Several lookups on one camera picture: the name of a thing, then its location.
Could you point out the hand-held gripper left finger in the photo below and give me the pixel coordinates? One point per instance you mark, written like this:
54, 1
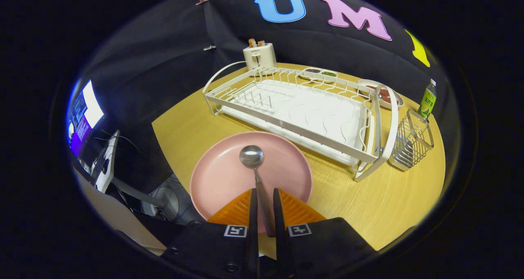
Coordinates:
253, 230

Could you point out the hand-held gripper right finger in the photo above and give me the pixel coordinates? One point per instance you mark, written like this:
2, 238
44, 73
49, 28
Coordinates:
279, 226

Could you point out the pink plate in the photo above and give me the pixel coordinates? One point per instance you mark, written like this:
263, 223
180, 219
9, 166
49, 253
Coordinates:
221, 176

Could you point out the white divided dish with grains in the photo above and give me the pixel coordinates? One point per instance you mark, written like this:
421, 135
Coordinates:
321, 78

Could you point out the white plate with meat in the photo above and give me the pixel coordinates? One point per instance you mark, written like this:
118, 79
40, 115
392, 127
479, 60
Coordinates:
399, 103

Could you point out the grey rounded object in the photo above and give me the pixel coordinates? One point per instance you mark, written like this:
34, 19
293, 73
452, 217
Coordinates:
168, 197

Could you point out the white drain tray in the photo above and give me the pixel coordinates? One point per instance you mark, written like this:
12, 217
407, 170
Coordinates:
319, 111

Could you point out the white desk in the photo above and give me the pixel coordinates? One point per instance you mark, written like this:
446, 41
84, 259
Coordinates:
118, 221

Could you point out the white keyboard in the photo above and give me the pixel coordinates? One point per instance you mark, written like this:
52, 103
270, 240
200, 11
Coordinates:
107, 168

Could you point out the white toaster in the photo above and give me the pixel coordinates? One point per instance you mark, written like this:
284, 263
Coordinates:
262, 56

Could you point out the silver clip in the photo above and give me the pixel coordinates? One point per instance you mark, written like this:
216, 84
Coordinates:
209, 48

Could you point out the green label drink bottle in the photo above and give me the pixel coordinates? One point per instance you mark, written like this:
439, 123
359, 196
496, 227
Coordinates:
428, 103

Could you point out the black backdrop cloth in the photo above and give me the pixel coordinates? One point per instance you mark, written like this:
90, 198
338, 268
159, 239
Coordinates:
172, 46

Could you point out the computer monitor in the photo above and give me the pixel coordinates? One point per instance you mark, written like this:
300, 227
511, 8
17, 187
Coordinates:
88, 107

